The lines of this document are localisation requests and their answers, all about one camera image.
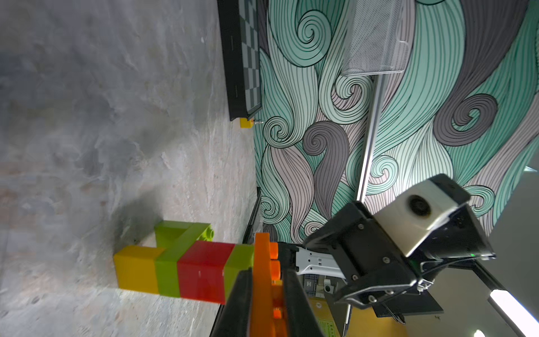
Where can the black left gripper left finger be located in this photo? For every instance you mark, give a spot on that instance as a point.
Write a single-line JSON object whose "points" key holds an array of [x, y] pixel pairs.
{"points": [[234, 319]]}

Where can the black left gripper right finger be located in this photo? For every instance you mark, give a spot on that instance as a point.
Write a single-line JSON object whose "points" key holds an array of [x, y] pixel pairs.
{"points": [[300, 319]]}

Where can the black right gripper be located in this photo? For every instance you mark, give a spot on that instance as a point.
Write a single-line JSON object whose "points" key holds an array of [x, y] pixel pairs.
{"points": [[358, 250]]}

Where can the orange long lego brick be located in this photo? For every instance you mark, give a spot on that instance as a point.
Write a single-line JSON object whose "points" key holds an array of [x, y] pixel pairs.
{"points": [[267, 309]]}

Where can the red lego brick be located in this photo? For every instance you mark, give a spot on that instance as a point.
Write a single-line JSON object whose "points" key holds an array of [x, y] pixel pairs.
{"points": [[200, 271]]}

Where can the green hollow lego brick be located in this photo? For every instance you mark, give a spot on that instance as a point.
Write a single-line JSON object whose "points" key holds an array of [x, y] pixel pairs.
{"points": [[241, 258]]}

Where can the long green lego brick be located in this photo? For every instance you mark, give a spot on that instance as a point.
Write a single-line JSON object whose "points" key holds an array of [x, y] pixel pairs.
{"points": [[166, 264]]}

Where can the yellow lego brick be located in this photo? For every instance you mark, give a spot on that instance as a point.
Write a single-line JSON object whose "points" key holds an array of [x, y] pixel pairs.
{"points": [[135, 268]]}

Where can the green square lego brick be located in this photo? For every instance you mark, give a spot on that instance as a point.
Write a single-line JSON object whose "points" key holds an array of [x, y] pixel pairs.
{"points": [[167, 231]]}

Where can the small yellow block by checkerboard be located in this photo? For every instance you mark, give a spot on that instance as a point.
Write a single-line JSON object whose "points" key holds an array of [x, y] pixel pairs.
{"points": [[246, 123]]}

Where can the black checkerboard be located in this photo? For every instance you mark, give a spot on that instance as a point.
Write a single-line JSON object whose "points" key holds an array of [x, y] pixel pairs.
{"points": [[241, 56]]}

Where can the aluminium rail right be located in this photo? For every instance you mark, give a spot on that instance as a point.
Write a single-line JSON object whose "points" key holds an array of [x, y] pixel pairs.
{"points": [[370, 135]]}

